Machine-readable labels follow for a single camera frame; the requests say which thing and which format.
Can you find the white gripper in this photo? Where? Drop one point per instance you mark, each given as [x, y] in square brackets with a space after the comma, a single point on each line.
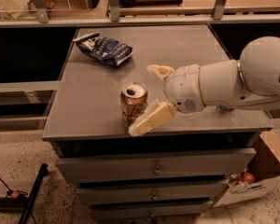
[184, 88]

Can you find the orange soda can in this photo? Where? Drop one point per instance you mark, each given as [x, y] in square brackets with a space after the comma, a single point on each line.
[133, 102]

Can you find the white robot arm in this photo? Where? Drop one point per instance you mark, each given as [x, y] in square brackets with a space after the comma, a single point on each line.
[250, 83]

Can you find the blue chip bag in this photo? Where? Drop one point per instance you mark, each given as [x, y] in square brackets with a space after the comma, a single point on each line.
[107, 51]

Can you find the grey drawer cabinet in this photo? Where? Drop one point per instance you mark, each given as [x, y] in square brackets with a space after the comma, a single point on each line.
[85, 117]

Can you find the top grey drawer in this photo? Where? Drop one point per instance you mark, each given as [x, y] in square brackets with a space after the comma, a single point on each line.
[155, 165]

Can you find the grey drawer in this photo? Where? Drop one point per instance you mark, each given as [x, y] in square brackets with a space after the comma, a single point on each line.
[155, 165]
[150, 210]
[151, 192]

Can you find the middle grey drawer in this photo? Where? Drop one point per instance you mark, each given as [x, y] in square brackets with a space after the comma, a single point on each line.
[151, 192]

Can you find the red item in box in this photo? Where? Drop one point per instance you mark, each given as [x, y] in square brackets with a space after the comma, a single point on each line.
[247, 177]

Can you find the cardboard box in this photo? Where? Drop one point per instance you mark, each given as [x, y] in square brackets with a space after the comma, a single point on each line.
[265, 167]

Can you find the bottom grey drawer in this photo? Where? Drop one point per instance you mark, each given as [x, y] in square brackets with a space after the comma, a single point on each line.
[150, 210]

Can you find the black tripod stand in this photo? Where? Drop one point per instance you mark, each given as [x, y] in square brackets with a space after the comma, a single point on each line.
[21, 201]

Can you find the metal railing frame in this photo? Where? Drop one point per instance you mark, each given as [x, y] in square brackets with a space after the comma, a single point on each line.
[34, 13]

